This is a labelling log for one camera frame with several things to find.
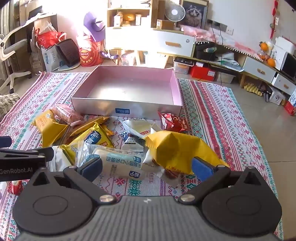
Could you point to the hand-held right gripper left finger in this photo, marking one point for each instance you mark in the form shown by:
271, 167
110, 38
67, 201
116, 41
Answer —
91, 168

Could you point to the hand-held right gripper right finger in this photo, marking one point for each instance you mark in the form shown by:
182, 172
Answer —
203, 168

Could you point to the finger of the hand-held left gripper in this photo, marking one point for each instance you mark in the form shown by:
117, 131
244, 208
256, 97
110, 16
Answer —
5, 142
27, 156

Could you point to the small red snack packet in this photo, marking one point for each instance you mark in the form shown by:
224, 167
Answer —
15, 187

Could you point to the clear bread packet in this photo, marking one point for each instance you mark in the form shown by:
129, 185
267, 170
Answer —
115, 164

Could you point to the yellow blue-label snack packet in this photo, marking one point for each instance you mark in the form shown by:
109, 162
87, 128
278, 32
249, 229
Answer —
92, 139

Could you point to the plain white snack packet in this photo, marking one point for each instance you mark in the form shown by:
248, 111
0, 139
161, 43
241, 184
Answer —
61, 160

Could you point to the large yellow packet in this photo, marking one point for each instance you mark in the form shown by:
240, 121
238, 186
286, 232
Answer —
178, 148

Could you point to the yellow pastry packet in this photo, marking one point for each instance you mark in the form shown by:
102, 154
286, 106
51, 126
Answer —
49, 132

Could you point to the golden brown snack packet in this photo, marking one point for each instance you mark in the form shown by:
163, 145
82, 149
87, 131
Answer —
92, 121

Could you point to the silver chocolate packet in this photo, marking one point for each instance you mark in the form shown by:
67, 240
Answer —
130, 141

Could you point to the white red-printed snack packet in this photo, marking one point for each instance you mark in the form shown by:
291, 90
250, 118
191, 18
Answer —
151, 165

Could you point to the pink clear-wrapped cake packet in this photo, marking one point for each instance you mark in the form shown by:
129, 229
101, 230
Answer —
67, 113

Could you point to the white zigzag-edge snack packet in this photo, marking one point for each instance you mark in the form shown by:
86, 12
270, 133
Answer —
136, 126

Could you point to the pink cardboard box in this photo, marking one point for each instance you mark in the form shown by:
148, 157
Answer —
129, 88

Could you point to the grey fleece blanket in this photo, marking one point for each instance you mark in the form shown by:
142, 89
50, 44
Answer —
8, 104

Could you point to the patterned woven mat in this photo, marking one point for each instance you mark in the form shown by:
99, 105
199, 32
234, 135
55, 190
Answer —
208, 111

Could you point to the row of yellow rolls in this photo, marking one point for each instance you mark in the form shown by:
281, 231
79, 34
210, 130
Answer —
253, 90

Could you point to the white printed paper bag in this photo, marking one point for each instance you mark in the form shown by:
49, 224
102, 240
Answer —
49, 59

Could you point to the red flat box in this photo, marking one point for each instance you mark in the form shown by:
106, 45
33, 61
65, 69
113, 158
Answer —
203, 73

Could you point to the white round board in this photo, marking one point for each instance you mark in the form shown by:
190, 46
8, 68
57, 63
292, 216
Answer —
69, 67

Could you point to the grey white office chair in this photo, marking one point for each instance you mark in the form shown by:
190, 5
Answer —
13, 44

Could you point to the white printed carton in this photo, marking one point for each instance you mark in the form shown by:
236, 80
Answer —
277, 97

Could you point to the clear bin with black lid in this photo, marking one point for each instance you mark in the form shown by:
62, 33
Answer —
183, 64

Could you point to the colourful red blue box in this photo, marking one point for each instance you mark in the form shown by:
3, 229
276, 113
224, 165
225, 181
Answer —
291, 104

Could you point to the black slatted tray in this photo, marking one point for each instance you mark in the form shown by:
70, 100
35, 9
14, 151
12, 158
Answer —
68, 52

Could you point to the red plastic bag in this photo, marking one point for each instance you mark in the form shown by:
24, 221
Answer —
47, 39

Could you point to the red round chips bucket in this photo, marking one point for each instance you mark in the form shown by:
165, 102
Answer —
89, 54

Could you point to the purple plastic toy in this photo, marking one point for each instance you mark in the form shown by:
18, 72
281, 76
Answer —
109, 55

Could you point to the low cabinet with white drawers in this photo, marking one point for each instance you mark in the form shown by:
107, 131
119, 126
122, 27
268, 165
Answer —
256, 67

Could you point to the clear plastic storage bin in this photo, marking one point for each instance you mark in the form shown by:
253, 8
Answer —
128, 58

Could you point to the orange fruit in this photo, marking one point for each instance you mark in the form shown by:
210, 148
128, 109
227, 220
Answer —
264, 46
271, 62

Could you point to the white drawer nightstand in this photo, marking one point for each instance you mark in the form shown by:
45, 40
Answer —
171, 44

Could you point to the black microwave oven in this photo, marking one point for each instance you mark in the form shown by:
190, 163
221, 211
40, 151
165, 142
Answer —
290, 67

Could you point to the white box with drawing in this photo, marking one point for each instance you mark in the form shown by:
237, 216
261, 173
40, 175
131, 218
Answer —
277, 56

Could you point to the pink cloth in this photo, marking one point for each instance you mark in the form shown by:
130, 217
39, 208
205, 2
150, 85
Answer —
203, 33

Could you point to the light wooden desk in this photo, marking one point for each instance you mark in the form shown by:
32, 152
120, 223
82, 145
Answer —
30, 9

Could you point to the wooden shelf cabinet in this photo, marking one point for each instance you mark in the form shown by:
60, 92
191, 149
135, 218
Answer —
129, 37

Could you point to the purple fan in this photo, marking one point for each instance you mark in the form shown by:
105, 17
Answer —
94, 27

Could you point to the small cardboard box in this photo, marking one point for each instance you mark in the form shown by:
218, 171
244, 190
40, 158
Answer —
165, 24

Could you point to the white foam box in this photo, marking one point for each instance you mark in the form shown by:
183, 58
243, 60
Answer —
285, 44

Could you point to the white carton on shelf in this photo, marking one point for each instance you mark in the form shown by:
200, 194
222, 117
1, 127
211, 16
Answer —
118, 20

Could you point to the yellow pumpkin ornament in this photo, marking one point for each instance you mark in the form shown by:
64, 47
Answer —
129, 19

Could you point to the framed cat picture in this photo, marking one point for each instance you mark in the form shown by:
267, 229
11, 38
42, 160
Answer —
196, 14

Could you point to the white desk fan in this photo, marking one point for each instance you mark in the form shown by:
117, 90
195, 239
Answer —
174, 10

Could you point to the red hanging decoration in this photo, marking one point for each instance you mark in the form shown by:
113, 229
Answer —
275, 18

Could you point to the wall socket strip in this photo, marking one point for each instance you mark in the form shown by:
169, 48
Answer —
217, 25

